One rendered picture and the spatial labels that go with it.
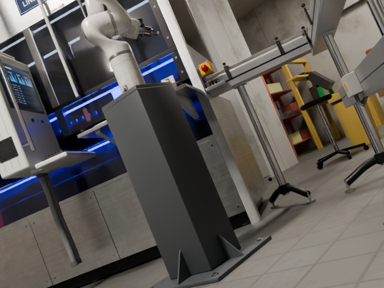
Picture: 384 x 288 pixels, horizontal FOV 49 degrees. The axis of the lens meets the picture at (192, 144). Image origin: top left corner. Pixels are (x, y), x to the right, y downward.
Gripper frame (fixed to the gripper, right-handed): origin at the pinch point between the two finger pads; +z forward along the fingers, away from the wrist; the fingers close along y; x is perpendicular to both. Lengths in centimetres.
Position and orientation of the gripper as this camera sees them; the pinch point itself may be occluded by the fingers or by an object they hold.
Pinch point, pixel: (148, 31)
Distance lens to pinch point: 233.8
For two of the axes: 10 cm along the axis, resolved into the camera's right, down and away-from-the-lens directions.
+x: -1.9, -4.0, 9.0
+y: 2.2, -9.1, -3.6
